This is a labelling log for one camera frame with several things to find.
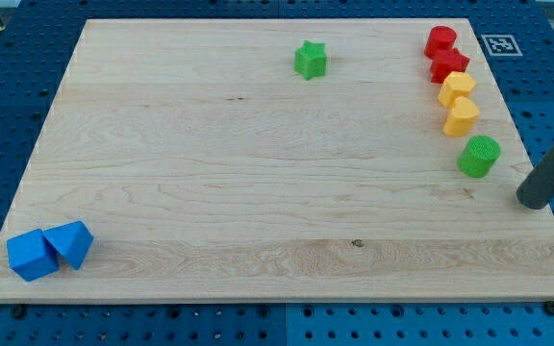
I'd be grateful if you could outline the yellow hexagon block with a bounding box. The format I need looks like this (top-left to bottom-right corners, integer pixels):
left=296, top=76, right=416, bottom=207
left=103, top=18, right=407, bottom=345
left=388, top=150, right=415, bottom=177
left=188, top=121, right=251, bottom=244
left=438, top=71, right=477, bottom=108

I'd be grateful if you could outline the black bolt right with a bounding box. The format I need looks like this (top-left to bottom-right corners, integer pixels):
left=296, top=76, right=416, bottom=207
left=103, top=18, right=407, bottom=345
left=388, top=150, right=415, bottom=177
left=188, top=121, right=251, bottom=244
left=543, top=301, right=554, bottom=316

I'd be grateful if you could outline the wooden board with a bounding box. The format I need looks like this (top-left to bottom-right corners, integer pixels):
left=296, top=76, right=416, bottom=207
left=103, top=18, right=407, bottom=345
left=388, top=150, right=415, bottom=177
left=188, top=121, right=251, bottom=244
left=0, top=18, right=554, bottom=304

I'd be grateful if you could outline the black bolt left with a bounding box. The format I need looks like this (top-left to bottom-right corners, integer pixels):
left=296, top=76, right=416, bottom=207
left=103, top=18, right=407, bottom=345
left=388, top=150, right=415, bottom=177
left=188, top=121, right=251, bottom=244
left=9, top=304, right=27, bottom=320

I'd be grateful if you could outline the black bolt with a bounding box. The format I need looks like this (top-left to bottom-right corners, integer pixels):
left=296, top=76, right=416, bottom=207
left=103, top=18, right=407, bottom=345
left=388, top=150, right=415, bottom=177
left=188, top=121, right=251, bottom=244
left=9, top=304, right=27, bottom=320
left=543, top=301, right=554, bottom=316

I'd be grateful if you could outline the red star block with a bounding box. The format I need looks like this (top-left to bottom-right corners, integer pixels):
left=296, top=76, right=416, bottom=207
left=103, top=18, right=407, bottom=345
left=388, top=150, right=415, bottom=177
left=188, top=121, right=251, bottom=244
left=430, top=48, right=470, bottom=84

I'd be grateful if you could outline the white fiducial marker tag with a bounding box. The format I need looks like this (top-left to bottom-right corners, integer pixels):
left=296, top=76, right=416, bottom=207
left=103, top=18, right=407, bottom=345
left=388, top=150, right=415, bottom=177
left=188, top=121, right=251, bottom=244
left=481, top=34, right=522, bottom=57

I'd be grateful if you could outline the green star block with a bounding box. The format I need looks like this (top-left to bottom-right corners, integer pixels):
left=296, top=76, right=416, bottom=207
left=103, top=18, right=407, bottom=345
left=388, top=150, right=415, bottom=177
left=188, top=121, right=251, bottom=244
left=294, top=40, right=328, bottom=80

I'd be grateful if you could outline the blue cube block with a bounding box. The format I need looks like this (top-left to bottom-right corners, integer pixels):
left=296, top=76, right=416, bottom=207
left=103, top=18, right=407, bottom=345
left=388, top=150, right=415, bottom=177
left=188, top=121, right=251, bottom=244
left=7, top=229, right=60, bottom=282

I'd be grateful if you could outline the green cylinder block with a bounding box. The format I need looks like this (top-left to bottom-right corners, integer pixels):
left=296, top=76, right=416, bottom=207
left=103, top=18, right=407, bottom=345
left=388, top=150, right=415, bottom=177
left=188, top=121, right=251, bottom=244
left=457, top=136, right=501, bottom=178

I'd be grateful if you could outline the red cylinder block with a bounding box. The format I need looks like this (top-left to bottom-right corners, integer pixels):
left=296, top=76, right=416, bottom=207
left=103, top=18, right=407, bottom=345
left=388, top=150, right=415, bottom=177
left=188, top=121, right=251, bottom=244
left=423, top=25, right=457, bottom=59

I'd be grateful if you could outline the blue triangle block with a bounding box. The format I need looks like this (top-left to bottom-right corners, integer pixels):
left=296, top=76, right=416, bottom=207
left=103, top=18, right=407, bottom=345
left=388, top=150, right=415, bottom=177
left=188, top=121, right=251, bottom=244
left=43, top=221, right=94, bottom=270

